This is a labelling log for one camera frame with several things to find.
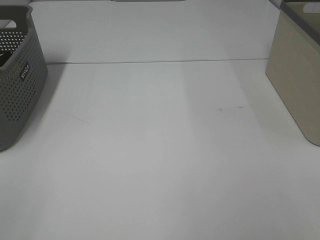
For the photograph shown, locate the grey perforated plastic basket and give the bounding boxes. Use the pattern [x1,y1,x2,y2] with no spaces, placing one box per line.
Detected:
[0,5,48,151]

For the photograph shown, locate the beige basket with grey rim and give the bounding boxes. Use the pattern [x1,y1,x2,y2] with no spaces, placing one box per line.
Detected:
[266,0,320,146]

